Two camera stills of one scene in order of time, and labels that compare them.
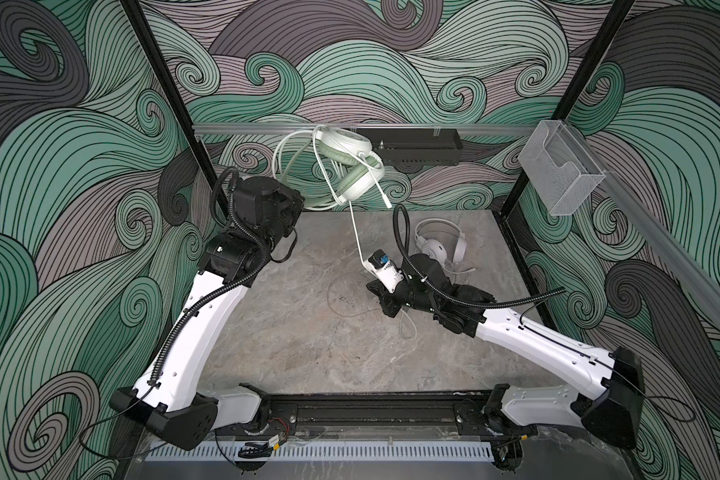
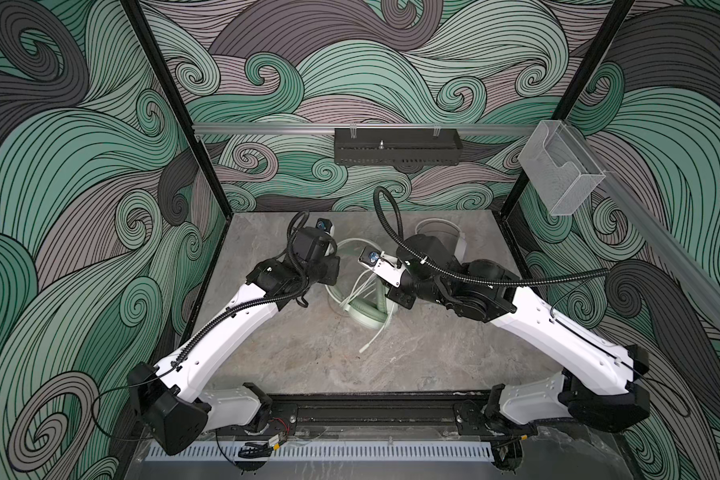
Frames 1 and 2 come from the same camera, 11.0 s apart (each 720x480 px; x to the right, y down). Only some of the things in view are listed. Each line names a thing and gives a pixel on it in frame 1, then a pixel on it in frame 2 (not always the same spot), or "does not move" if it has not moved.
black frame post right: x=513 y=194 does not move
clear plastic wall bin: x=559 y=167 does not move
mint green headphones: x=352 y=150 → x=360 y=290
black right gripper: x=391 y=307 does not move
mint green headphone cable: x=339 y=200 → x=356 y=290
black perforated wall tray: x=415 y=146 does not move
